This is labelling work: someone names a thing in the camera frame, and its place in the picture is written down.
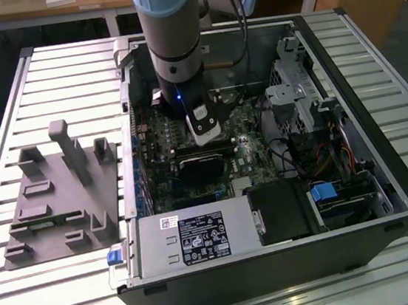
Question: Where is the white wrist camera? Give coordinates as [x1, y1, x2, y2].
[183, 101, 224, 149]

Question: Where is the coloured wire bundle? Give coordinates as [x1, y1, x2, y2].
[308, 136, 359, 184]

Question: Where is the wooden desk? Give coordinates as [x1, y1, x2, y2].
[0, 0, 329, 52]

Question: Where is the blue disk carrier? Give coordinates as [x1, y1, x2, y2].
[310, 179, 340, 207]

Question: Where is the black optical drive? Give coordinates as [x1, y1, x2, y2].
[243, 178, 322, 248]

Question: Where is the metal drive cage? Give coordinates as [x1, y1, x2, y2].
[257, 30, 347, 140]

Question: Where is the metal disk bay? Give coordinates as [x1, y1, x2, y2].
[303, 165, 398, 232]

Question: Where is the black PC case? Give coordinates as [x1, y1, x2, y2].
[85, 0, 408, 305]

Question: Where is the silver heat sink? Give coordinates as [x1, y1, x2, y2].
[231, 175, 256, 196]

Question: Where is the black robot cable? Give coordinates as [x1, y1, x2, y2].
[194, 0, 256, 72]

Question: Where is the blue case latch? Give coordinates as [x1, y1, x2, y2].
[105, 246, 124, 266]

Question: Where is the silver power supply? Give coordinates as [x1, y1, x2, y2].
[131, 194, 265, 280]

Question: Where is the graphics card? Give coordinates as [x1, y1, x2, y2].
[177, 151, 227, 186]

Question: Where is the green motherboard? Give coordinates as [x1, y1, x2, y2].
[132, 84, 284, 218]

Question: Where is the grey parts rack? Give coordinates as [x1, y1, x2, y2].
[0, 113, 132, 273]

